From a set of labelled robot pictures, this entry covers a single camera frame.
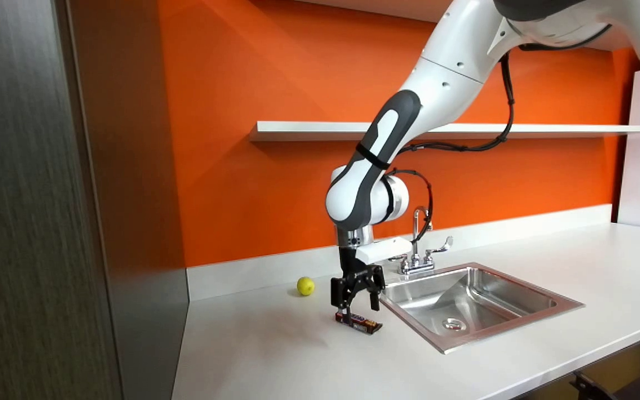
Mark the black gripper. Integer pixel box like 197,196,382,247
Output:
330,247,388,327

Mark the brown snack packet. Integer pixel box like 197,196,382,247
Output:
337,309,385,335

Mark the stainless steel sink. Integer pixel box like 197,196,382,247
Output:
375,260,587,356

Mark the yellow-green ball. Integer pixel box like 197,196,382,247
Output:
293,276,319,299

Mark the dark wood-grain cabinet panel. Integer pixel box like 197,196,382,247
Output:
0,0,192,400

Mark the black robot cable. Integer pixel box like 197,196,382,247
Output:
390,52,521,247

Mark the white wall shelf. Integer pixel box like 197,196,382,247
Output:
250,120,640,145

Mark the chrome faucet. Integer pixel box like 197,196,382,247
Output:
388,207,457,279

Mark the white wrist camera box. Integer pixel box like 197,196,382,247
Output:
353,236,417,266

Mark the black chair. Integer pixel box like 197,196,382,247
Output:
568,369,640,400

